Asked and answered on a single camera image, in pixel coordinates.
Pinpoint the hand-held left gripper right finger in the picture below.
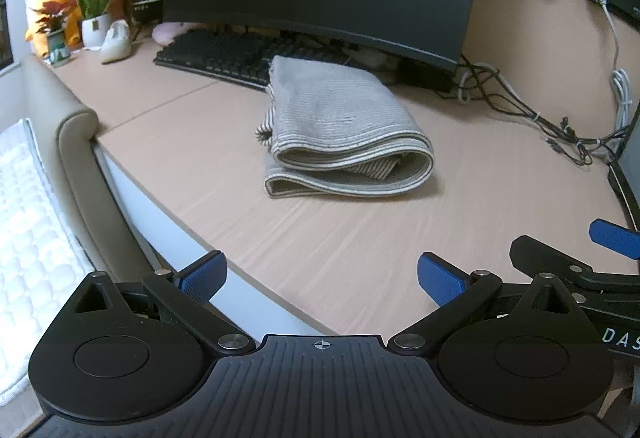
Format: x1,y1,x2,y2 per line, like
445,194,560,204
387,252,583,355

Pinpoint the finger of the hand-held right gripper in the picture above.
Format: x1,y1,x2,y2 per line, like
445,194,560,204
509,235,601,289
588,218,640,261

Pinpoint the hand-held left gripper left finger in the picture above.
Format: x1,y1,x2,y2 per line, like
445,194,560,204
67,250,253,355

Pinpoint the grey striped sweater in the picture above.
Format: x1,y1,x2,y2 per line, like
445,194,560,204
255,55,435,199

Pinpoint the white glass-sided computer case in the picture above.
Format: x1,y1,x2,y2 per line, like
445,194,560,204
607,106,640,219

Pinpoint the beige padded headboard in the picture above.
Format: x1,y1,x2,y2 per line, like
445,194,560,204
22,55,167,285

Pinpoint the white quilted blanket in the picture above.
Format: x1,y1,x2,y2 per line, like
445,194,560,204
0,118,94,407

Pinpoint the black monitor stand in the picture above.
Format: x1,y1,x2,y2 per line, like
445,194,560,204
397,58,457,94

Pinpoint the black keyboard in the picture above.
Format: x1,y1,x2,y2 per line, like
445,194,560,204
152,28,352,91

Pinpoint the pink plush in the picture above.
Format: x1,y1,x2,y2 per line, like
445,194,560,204
151,21,202,45

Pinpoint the small plant in green pot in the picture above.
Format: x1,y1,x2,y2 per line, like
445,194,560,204
30,8,74,69

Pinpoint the green plant in white pot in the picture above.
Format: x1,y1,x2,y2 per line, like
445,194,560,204
75,0,126,50

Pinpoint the black audio jack cable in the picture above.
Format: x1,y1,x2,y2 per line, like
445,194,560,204
544,132,592,167

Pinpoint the black cable bundle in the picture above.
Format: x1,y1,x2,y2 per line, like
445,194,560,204
457,52,632,167

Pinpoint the grey cable loop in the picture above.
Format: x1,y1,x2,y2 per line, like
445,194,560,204
457,62,517,104

